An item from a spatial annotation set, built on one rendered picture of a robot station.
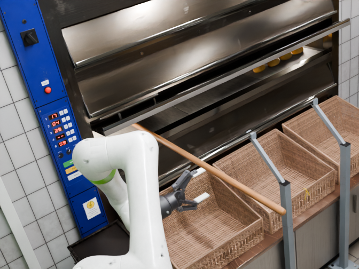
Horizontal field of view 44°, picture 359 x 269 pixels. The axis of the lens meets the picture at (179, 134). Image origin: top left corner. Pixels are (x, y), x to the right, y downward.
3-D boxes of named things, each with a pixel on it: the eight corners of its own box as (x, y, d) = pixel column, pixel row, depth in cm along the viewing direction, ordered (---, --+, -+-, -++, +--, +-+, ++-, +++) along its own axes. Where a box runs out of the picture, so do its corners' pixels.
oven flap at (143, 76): (90, 118, 215) (73, 79, 211) (332, 14, 293) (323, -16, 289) (92, 118, 211) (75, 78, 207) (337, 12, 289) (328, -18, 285)
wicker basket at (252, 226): (137, 245, 258) (126, 208, 245) (212, 200, 282) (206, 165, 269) (184, 295, 221) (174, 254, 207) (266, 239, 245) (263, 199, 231)
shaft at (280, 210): (287, 214, 171) (287, 208, 170) (282, 218, 170) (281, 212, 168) (95, 100, 300) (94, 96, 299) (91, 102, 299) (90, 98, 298)
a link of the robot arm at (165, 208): (164, 225, 183) (160, 207, 178) (149, 213, 192) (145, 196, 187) (176, 218, 186) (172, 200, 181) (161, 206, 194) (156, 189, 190)
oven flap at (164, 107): (105, 136, 206) (90, 129, 223) (350, 24, 285) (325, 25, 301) (103, 132, 206) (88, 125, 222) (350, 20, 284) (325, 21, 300)
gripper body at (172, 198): (159, 192, 188) (177, 183, 192) (163, 208, 192) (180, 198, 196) (169, 200, 183) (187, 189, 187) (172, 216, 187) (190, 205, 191)
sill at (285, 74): (99, 165, 234) (96, 158, 232) (325, 55, 313) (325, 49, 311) (103, 169, 230) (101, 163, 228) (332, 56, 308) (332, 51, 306)
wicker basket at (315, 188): (216, 199, 283) (210, 163, 269) (278, 161, 308) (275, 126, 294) (271, 236, 246) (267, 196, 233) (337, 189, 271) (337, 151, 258)
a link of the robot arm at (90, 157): (106, 163, 140) (104, 128, 145) (67, 169, 140) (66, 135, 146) (120, 182, 156) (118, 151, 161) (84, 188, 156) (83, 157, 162)
